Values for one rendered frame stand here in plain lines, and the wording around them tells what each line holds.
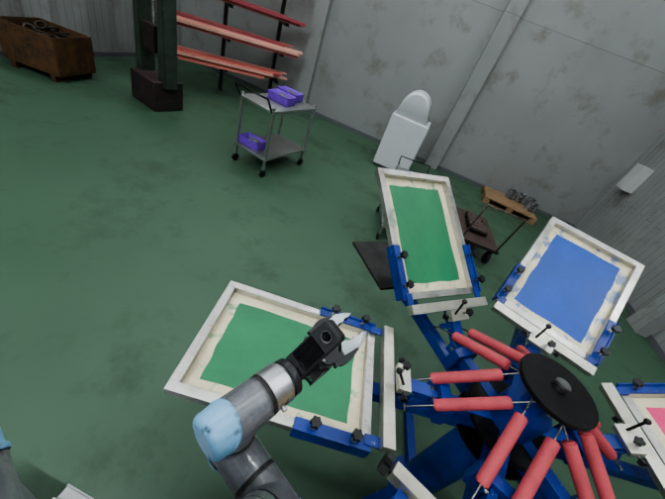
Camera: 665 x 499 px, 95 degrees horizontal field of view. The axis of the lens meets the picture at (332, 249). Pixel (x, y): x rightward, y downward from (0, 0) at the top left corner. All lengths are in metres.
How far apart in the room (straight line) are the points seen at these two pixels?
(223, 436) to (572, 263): 2.33
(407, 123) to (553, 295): 4.61
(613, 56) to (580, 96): 0.70
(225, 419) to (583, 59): 8.04
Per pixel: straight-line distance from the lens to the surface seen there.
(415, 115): 6.31
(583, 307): 2.43
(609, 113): 8.43
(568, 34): 8.04
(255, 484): 0.61
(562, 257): 2.52
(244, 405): 0.54
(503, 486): 1.56
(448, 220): 2.15
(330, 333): 0.55
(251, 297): 1.62
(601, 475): 1.73
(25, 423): 2.53
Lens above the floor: 2.18
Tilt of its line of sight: 36 degrees down
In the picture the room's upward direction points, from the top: 22 degrees clockwise
